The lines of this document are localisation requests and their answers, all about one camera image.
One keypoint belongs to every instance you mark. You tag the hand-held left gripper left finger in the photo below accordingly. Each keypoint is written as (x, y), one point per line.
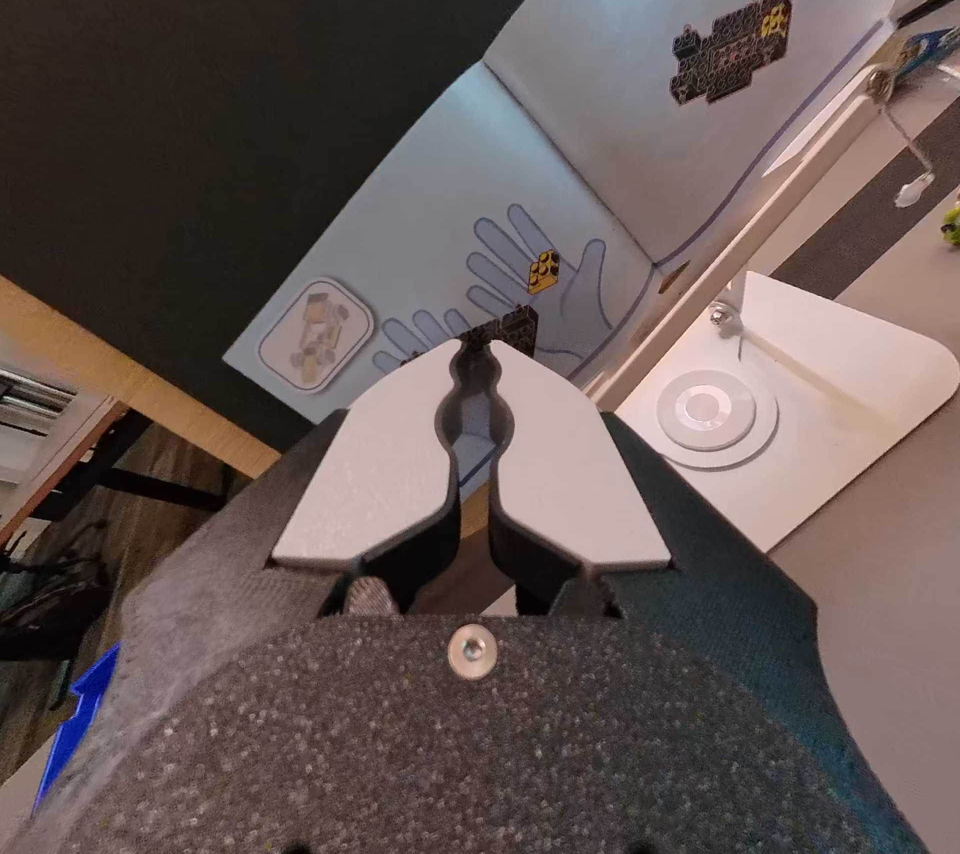
(368, 494)

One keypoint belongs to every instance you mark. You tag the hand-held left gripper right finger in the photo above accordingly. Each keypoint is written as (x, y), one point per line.
(578, 494)

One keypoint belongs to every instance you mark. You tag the lego instruction booklet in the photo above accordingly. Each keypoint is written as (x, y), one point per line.
(450, 194)

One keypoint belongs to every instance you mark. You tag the brown topped desk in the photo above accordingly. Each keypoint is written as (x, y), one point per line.
(45, 434)

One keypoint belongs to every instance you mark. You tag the lime green lego minifigure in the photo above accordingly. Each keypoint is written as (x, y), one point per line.
(951, 224)

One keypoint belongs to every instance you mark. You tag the black office chair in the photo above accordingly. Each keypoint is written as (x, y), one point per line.
(45, 607)

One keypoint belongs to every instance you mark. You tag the white book stand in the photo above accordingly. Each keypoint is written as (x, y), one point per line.
(840, 404)

